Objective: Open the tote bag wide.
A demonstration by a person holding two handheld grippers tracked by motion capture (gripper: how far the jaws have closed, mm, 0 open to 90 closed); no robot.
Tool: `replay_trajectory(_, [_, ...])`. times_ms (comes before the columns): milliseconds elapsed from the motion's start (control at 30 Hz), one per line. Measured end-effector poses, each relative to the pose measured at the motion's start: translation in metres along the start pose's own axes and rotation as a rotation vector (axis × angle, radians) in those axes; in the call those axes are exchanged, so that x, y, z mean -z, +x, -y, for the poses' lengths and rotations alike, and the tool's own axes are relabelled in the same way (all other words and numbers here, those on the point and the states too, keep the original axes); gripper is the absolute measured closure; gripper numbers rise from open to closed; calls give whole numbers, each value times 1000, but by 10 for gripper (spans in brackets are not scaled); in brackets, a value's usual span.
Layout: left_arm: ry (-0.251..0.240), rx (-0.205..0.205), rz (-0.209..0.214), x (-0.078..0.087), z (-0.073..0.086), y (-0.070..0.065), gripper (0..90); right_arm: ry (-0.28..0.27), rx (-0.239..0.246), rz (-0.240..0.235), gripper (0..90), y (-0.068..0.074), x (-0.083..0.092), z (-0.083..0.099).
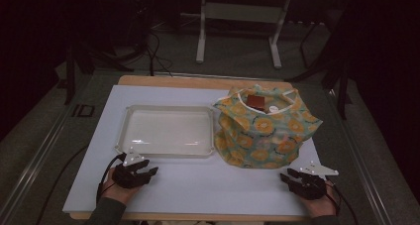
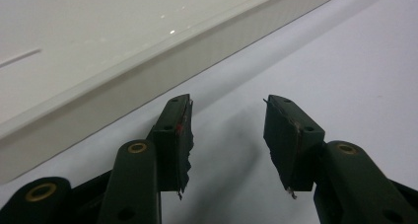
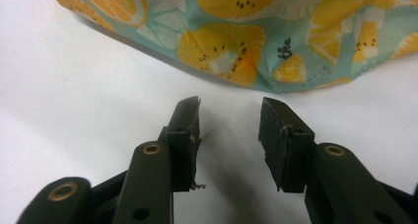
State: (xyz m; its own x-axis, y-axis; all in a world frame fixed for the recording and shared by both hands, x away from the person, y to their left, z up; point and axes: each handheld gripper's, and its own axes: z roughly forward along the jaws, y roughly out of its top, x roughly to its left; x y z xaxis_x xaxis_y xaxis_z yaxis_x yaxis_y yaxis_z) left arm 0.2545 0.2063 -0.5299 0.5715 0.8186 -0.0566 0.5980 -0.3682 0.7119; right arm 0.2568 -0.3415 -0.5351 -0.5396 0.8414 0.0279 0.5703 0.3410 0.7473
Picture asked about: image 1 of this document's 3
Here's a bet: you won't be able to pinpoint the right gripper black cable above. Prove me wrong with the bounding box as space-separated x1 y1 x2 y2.
325 179 360 225

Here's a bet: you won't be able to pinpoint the fruit print cloth bag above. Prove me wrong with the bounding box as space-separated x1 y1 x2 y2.
212 83 324 169

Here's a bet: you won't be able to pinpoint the person's right hand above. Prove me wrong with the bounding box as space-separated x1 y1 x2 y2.
299 181 339 219

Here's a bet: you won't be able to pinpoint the white plastic tray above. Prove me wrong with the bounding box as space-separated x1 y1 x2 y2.
114 104 216 160

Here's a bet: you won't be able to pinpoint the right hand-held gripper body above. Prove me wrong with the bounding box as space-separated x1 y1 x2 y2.
289 161 340 201

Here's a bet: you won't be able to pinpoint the black stand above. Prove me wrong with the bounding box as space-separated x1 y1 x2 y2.
286 3 354 121
63 45 135 106

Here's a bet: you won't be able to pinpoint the brown box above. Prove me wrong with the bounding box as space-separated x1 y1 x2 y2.
246 94 266 112

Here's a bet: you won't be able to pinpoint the person's left hand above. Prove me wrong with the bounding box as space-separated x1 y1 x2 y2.
100 168 143 206

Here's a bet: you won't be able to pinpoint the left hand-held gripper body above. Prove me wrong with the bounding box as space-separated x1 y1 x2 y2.
112 148 150 189

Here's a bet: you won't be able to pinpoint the black floor cables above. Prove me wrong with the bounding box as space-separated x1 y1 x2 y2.
143 28 174 78

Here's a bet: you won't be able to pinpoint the white table mat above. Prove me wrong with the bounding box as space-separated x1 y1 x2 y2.
62 84 338 218

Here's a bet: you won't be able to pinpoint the white metal stand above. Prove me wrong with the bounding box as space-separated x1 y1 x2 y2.
180 0 293 69

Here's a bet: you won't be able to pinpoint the long black floor cable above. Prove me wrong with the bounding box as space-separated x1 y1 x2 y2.
35 145 89 225

